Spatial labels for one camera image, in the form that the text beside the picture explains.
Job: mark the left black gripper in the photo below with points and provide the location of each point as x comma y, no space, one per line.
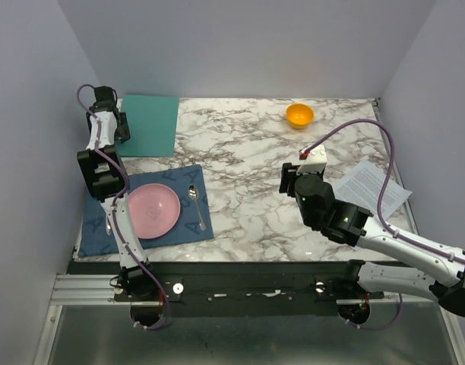
121,132

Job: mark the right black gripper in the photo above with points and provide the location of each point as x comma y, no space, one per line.
288,173

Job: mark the teal folder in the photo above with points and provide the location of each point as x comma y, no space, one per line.
152,124

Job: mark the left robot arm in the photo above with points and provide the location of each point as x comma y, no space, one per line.
108,183

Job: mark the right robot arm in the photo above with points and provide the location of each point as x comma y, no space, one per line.
431,270

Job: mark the orange bowl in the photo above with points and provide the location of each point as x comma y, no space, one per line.
299,115

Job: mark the pink plate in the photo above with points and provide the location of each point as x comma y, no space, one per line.
155,210

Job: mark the silver spoon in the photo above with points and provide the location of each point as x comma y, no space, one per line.
193,194

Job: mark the silver fork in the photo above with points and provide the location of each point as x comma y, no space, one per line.
108,226

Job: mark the blue letter placemat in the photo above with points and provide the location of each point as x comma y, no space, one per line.
95,241

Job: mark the black mounting base bar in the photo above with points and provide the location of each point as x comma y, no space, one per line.
222,289

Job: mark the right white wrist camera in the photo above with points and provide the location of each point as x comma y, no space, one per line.
315,160

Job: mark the aluminium rail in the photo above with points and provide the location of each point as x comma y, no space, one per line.
82,290

